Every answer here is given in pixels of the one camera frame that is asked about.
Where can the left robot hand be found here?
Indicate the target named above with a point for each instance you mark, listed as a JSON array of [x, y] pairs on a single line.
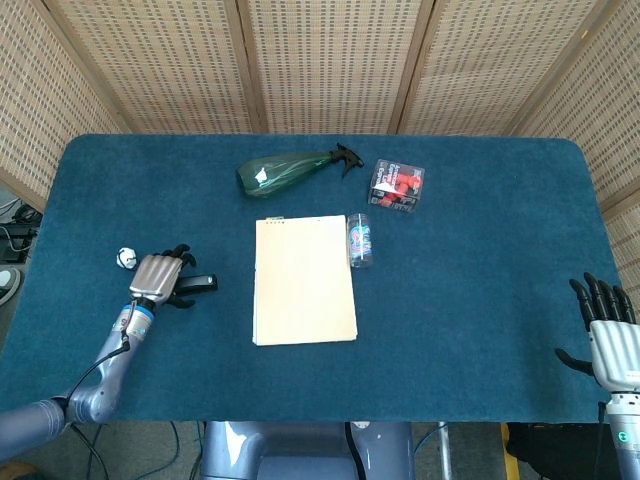
[[152, 275]]

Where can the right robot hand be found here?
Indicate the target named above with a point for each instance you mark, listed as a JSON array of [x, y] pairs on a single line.
[[612, 350]]

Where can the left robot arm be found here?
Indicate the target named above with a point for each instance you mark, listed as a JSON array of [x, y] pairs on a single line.
[[100, 370]]

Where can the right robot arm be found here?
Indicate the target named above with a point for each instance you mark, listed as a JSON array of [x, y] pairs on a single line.
[[623, 435]]

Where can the beige notepad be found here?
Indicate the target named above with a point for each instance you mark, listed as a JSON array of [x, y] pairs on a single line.
[[304, 280]]

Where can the small white crumpled object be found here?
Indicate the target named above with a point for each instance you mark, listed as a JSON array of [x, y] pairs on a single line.
[[126, 257]]

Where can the black bag on floor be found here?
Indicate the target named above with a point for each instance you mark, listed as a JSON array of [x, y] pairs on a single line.
[[555, 450]]

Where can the blue table cloth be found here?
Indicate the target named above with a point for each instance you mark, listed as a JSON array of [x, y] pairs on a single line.
[[320, 280]]

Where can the green spray bottle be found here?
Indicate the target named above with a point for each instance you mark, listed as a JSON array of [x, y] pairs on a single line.
[[285, 171]]

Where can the metal table leg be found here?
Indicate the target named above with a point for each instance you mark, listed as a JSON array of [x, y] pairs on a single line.
[[444, 450]]

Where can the clear plastic jar with label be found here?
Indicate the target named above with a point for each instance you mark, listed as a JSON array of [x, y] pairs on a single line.
[[360, 240]]

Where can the grey robot torso base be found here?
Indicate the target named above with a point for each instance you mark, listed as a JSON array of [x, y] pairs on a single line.
[[305, 450]]

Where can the clear box with red parts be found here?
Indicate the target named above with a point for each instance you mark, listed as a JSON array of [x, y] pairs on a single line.
[[397, 186]]

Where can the woven bamboo folding screen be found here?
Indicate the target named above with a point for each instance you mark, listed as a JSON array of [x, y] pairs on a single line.
[[320, 65]]

